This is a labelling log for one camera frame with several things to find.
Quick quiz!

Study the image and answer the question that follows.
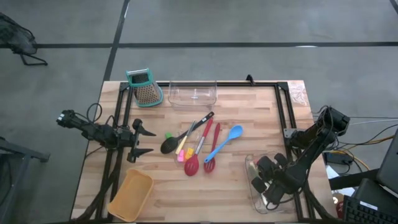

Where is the clear plastic bin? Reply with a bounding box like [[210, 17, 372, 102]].
[[244, 151, 296, 215], [167, 80, 218, 110]]

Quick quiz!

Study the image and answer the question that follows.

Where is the white cable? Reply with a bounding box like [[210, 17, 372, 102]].
[[348, 119, 398, 126]]

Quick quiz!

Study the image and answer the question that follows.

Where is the black laptop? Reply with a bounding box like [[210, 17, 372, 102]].
[[375, 129, 398, 195]]

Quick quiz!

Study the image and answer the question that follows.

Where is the teal metal box grater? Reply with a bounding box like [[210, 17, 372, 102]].
[[125, 67, 164, 108]]

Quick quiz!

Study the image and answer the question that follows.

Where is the blue silicone spoon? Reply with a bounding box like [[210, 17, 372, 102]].
[[203, 124, 244, 164]]

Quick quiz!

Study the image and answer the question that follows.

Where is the red silicone slotted turner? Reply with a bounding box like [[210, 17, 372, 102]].
[[203, 123, 221, 174]]

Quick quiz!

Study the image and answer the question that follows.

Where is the clear plastic bag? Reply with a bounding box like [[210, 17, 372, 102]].
[[287, 81, 310, 107]]

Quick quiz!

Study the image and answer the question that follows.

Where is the black keyboard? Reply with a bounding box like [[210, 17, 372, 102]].
[[343, 194, 398, 224]]

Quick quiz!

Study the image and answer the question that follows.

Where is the black power adapter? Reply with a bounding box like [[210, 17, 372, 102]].
[[325, 151, 354, 166]]

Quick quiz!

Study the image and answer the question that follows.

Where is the red slotted spoon metal handle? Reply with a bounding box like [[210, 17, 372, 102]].
[[183, 117, 215, 177]]

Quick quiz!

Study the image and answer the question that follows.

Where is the black bar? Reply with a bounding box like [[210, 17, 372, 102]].
[[328, 169, 380, 191]]

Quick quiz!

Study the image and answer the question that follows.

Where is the yellow plastic basket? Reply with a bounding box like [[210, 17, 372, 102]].
[[107, 169, 155, 223]]

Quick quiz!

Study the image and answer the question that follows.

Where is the black aluminium table frame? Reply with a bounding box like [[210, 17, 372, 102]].
[[70, 80, 343, 224]]

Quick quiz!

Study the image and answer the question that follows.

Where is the black slotted spoon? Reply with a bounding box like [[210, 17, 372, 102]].
[[160, 111, 215, 155]]

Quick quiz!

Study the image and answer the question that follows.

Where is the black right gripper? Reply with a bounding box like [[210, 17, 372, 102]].
[[251, 154, 295, 203]]

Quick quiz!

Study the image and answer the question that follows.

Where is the grey side table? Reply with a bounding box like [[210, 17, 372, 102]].
[[0, 136, 51, 224]]

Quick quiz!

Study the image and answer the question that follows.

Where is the yellow cable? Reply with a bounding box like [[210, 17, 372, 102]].
[[323, 135, 398, 172]]

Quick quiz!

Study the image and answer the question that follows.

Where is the black mesh chair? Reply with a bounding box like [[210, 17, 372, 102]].
[[0, 12, 49, 67]]

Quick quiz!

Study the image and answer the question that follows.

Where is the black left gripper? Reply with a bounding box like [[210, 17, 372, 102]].
[[119, 119, 157, 164]]

